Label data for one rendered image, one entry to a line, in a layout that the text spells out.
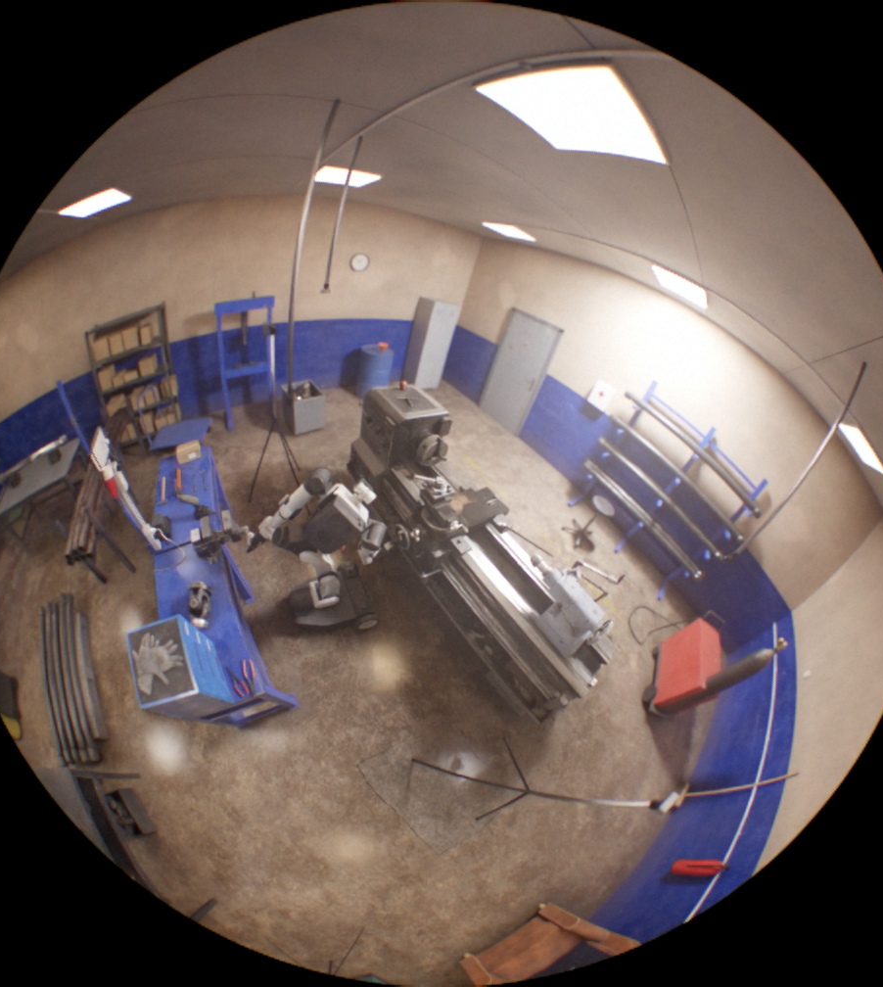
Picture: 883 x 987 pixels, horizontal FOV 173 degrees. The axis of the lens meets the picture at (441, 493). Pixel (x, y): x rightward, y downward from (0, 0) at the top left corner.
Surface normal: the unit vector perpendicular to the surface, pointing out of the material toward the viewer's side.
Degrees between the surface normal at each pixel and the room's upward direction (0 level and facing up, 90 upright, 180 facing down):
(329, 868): 0
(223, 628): 0
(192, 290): 90
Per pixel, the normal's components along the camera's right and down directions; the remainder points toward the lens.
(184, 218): 0.58, 0.66
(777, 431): -0.78, 0.27
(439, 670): 0.24, -0.70
